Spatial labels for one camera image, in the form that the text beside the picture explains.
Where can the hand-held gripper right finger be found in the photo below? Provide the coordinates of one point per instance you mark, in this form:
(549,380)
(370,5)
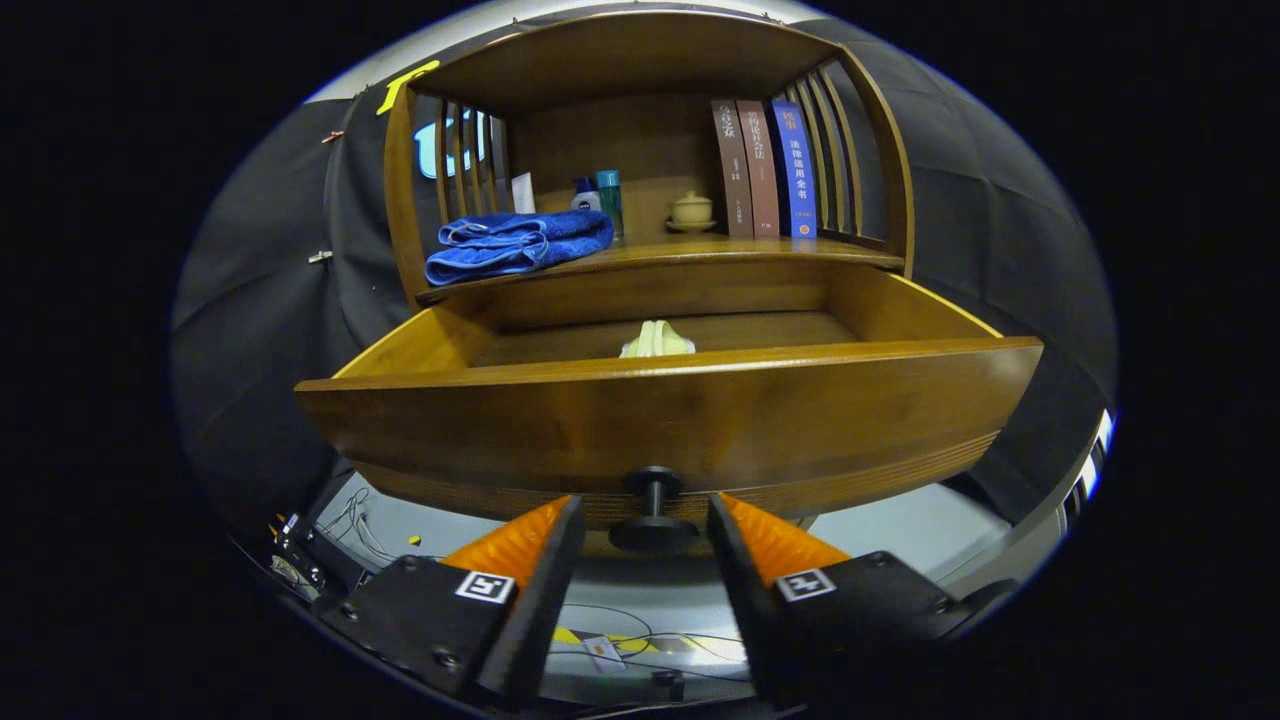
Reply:
(750,610)

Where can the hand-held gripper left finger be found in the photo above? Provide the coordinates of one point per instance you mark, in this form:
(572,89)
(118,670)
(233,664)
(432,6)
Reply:
(540,610)

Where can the wooden drawer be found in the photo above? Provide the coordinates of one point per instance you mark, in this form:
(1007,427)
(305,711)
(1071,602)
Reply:
(650,420)

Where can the wooden countertop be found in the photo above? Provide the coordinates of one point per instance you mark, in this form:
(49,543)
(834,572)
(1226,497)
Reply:
(700,252)

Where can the wooden cabinet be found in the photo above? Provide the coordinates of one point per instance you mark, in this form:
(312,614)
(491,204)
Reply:
(620,60)

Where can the yellow floor tape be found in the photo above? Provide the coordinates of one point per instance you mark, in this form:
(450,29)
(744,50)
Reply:
(570,636)

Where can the black electronic device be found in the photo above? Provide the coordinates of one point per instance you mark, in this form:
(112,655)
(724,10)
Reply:
(320,560)

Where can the blue towel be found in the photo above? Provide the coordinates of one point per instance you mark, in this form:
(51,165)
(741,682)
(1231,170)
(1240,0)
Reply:
(520,245)

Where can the beige lidded tea cup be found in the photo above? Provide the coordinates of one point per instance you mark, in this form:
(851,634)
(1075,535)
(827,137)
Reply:
(691,210)

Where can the white pump bottle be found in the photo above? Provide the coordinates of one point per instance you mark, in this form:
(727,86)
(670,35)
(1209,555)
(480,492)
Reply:
(585,200)

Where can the teal bottle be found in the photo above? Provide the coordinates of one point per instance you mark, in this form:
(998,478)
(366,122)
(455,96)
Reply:
(611,200)

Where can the white tube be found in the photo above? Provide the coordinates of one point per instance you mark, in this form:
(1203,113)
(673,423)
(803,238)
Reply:
(523,193)

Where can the reddish brown book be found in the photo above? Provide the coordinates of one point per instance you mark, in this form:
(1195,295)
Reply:
(760,170)

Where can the blue book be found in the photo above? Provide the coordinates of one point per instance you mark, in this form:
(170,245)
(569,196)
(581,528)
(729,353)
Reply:
(798,170)

